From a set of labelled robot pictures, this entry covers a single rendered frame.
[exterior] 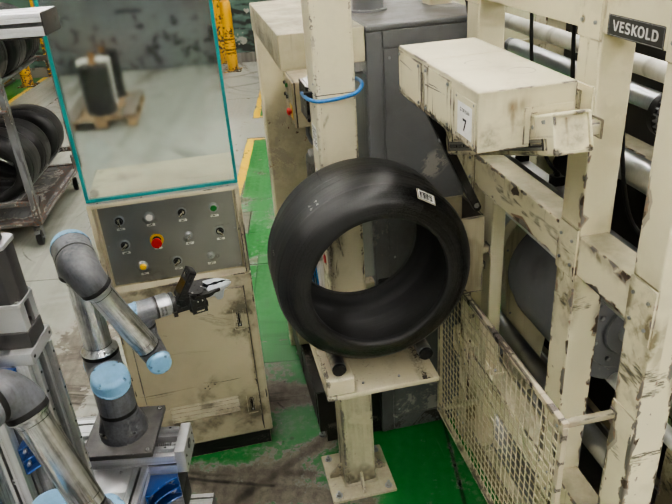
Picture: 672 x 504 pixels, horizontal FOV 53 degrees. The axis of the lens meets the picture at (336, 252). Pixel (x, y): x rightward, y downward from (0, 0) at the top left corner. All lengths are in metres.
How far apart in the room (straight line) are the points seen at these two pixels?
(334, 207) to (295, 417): 1.68
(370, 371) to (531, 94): 1.07
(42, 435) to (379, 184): 1.03
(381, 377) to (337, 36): 1.07
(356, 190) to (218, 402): 1.47
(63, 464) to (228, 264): 1.29
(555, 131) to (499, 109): 0.14
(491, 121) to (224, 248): 1.40
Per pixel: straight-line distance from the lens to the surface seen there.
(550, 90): 1.66
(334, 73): 2.11
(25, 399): 1.60
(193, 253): 2.70
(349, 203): 1.85
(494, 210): 2.38
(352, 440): 2.82
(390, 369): 2.26
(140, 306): 2.25
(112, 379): 2.19
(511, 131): 1.64
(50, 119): 6.21
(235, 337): 2.85
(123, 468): 2.36
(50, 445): 1.65
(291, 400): 3.44
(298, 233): 1.87
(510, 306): 2.92
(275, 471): 3.10
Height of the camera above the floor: 2.19
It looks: 28 degrees down
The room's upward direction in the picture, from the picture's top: 4 degrees counter-clockwise
